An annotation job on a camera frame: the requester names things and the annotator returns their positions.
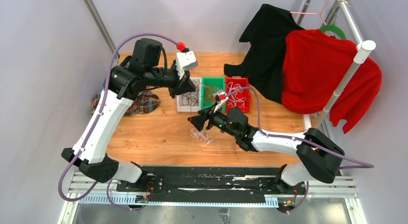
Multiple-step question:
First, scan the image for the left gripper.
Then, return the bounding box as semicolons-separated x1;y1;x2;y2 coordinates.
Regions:
146;63;197;99

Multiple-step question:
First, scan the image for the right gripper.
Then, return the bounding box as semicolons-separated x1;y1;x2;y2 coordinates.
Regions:
188;103;239;139

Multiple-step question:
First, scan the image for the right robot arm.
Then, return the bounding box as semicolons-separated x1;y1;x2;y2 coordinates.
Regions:
188;108;344;194

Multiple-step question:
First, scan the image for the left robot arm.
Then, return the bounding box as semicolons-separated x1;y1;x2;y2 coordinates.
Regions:
62;38;198;192

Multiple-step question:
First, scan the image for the white plastic bin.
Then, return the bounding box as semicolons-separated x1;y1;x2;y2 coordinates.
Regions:
176;77;202;112

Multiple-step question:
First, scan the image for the green plastic bin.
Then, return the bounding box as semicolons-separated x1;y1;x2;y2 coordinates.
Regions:
201;77;226;109

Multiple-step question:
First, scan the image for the plaid flannel shirt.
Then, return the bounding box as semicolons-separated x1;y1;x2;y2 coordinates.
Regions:
91;90;161;116

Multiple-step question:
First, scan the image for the red plastic bin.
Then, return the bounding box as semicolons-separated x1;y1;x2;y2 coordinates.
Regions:
225;77;251;113

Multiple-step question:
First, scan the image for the black t-shirt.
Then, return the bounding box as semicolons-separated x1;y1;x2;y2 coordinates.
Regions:
224;3;303;104

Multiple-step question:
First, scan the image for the red sweater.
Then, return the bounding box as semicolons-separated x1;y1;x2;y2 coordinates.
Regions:
281;29;382;133

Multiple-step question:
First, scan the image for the green hanger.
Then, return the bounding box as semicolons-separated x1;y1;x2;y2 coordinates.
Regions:
319;24;347;40

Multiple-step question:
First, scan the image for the white clothes rack pole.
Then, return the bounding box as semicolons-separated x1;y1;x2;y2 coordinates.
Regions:
312;40;376;128

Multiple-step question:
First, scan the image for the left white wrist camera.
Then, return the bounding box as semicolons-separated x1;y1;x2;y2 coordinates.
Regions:
176;51;198;79

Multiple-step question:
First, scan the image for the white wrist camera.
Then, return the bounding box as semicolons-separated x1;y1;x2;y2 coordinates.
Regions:
176;51;198;79
213;90;229;112

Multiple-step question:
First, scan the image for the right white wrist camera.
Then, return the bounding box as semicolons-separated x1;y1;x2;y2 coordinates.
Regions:
213;90;229;112

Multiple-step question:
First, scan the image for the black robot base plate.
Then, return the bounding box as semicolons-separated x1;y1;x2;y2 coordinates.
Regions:
116;166;306;203

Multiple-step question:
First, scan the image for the aluminium frame rail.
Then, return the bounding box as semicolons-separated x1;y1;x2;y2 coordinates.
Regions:
83;0;116;53

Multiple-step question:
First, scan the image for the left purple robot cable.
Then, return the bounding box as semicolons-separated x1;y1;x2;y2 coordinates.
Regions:
57;33;186;212

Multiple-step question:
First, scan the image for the pink wire hanger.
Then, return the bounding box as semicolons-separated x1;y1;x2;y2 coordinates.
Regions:
290;0;331;25

